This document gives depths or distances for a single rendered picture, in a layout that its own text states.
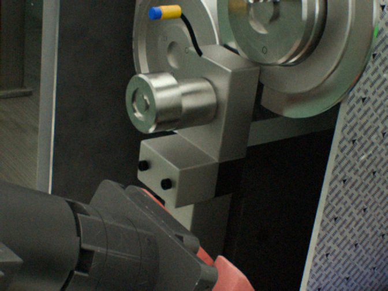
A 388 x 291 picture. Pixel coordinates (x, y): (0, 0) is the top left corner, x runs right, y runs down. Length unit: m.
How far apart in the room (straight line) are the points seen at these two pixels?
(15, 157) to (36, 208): 0.68
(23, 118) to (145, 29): 0.52
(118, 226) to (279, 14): 0.18
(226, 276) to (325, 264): 0.16
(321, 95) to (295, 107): 0.03
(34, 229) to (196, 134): 0.23
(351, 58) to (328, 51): 0.02
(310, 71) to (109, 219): 0.17
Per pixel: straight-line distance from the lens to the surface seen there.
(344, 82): 0.48
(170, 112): 0.50
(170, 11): 0.52
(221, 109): 0.52
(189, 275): 0.39
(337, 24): 0.47
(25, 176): 0.99
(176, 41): 0.61
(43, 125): 0.87
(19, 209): 0.35
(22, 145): 1.07
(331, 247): 0.55
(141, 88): 0.50
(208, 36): 0.59
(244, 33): 0.51
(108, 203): 0.44
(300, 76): 0.50
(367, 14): 0.46
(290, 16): 0.48
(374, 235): 0.58
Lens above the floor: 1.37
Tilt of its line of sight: 25 degrees down
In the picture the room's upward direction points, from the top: 8 degrees clockwise
